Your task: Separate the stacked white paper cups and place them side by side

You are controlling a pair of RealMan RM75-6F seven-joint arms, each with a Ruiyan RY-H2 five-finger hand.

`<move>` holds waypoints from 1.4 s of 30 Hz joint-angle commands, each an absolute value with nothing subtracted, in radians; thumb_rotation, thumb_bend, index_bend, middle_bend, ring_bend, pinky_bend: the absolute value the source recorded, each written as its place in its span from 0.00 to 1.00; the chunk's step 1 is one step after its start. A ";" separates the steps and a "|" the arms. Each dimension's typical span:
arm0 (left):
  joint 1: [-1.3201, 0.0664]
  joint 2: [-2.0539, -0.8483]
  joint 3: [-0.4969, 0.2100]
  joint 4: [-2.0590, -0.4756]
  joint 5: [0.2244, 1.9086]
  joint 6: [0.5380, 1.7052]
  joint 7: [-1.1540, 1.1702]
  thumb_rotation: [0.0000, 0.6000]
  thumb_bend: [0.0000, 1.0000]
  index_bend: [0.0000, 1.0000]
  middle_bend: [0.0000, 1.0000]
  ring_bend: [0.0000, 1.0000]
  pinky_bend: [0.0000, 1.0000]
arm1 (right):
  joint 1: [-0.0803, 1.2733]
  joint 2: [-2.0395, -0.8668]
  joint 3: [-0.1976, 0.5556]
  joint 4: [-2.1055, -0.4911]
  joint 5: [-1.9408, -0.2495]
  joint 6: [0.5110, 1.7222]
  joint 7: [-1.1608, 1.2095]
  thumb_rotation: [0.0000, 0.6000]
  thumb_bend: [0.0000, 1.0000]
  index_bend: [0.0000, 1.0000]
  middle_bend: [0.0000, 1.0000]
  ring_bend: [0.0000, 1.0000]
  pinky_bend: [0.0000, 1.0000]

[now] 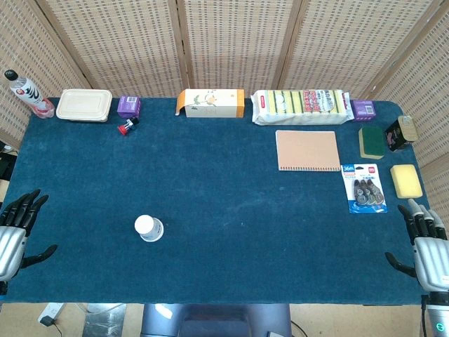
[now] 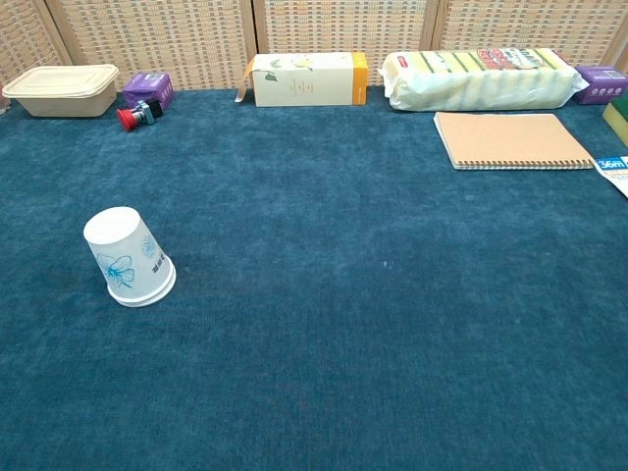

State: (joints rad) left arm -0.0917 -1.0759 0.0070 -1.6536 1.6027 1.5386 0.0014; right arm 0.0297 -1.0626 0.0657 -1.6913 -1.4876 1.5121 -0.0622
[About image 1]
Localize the blue table cloth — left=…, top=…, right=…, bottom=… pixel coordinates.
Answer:
left=0, top=97, right=434, bottom=305

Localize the purple box with barcode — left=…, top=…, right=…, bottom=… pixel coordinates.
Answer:
left=116, top=95, right=142, bottom=119

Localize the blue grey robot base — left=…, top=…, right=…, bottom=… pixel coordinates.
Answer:
left=141, top=303, right=293, bottom=337

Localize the yellow sponge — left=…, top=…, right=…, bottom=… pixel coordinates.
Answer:
left=389, top=164, right=424, bottom=199

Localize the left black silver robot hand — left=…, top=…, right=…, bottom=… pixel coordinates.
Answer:
left=0, top=189, right=59, bottom=282

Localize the black tin can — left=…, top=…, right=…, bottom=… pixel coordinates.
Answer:
left=384, top=115, right=419, bottom=153

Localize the beige lidded food container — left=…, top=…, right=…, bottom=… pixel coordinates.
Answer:
left=55, top=88, right=114, bottom=123

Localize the tan spiral notebook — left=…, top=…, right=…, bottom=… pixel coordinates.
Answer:
left=275, top=130, right=342, bottom=172

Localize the blue correction tape pack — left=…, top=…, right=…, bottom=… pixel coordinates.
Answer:
left=340, top=163, right=389, bottom=214

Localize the pack of yellow sponges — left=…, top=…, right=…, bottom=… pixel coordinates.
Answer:
left=251, top=88, right=353, bottom=126

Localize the shiny metal plate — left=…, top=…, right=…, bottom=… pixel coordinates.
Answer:
left=83, top=303, right=127, bottom=337

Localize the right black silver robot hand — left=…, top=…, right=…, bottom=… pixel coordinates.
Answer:
left=384, top=198, right=449, bottom=292

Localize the green scouring sponge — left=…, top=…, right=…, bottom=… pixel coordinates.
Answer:
left=358, top=126, right=387, bottom=160

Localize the white power strip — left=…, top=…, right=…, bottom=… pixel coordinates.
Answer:
left=37, top=303, right=66, bottom=326

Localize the bamboo folding screen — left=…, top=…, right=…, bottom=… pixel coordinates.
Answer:
left=0, top=0, right=449, bottom=218

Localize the white orange carton box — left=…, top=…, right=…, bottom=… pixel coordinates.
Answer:
left=174, top=88, right=246, bottom=119

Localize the clear plastic drink bottle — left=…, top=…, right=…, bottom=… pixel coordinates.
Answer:
left=4, top=69, right=56, bottom=119

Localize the purple box with label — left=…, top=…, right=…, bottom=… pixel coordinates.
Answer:
left=351, top=100, right=377, bottom=122

